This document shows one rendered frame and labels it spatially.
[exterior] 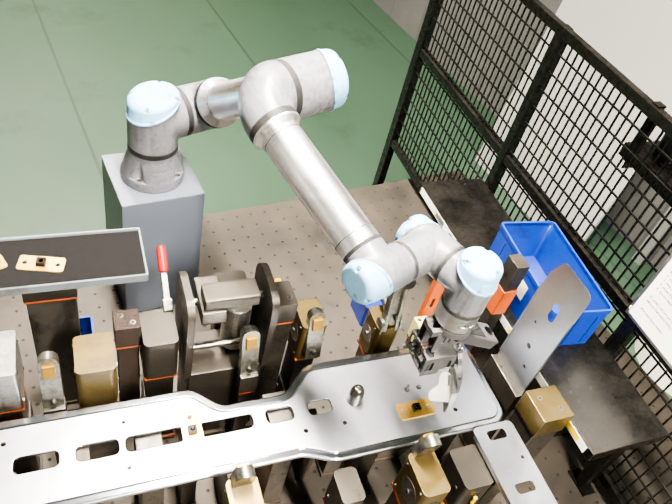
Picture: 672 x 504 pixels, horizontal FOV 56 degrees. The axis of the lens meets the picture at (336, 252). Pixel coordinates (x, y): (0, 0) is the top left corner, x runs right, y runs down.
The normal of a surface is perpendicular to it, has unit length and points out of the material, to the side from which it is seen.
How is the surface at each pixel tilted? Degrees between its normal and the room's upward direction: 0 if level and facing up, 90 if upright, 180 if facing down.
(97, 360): 0
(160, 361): 90
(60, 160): 0
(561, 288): 90
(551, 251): 90
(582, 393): 0
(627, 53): 83
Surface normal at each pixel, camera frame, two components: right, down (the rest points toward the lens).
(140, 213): 0.45, 0.69
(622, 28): -0.84, 0.11
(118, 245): 0.20, -0.70
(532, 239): 0.23, 0.71
